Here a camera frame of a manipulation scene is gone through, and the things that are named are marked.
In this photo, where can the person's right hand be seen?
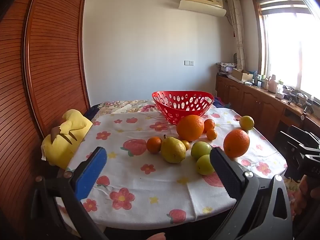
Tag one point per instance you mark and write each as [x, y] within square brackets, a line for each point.
[312, 195]

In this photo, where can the patterned curtain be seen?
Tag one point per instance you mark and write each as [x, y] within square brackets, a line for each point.
[237, 30]

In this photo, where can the person's left hand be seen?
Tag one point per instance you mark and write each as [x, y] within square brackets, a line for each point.
[156, 236]

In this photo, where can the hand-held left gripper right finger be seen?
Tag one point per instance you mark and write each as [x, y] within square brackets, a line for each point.
[225, 170]

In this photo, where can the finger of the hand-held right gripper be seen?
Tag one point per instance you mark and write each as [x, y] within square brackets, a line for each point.
[300, 133]
[306, 149]

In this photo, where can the red perforated plastic basket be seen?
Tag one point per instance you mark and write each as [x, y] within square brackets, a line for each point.
[155, 97]

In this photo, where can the white strawberry flower tablecloth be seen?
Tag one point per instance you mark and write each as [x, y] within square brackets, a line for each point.
[140, 185]

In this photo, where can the black metal gadget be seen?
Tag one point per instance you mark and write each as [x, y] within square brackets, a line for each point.
[293, 96]
[309, 107]

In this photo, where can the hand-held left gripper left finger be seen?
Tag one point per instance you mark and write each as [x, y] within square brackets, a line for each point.
[92, 172]

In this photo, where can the green apple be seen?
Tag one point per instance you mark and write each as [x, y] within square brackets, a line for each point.
[203, 165]
[200, 149]

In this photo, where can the white wall switch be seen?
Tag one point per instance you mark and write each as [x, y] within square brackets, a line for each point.
[189, 62]

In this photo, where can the wooden cabinet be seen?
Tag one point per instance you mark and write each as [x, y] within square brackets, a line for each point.
[250, 100]

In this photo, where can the window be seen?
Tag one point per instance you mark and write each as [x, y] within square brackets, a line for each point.
[287, 42]

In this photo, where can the white air conditioner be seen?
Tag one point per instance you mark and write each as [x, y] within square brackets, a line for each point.
[200, 8]

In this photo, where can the wooden louvred wardrobe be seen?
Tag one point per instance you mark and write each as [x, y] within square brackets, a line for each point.
[50, 55]

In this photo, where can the yellow lemon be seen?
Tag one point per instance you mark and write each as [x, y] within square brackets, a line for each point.
[246, 123]

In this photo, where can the large orange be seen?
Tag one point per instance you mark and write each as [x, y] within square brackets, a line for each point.
[190, 128]
[236, 143]

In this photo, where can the cardboard box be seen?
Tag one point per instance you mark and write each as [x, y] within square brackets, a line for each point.
[237, 73]

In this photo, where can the white plastic bottle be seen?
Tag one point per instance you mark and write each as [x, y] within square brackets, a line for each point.
[272, 83]

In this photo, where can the small tangerine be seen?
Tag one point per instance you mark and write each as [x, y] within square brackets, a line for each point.
[211, 134]
[187, 145]

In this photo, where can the yellow plush toy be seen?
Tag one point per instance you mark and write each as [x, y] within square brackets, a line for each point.
[60, 150]

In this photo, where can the small white box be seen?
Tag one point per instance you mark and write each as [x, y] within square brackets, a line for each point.
[280, 95]

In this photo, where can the small fan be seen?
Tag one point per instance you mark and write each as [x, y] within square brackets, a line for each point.
[235, 58]

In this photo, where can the yellow pear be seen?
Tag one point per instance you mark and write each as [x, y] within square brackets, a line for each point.
[172, 151]

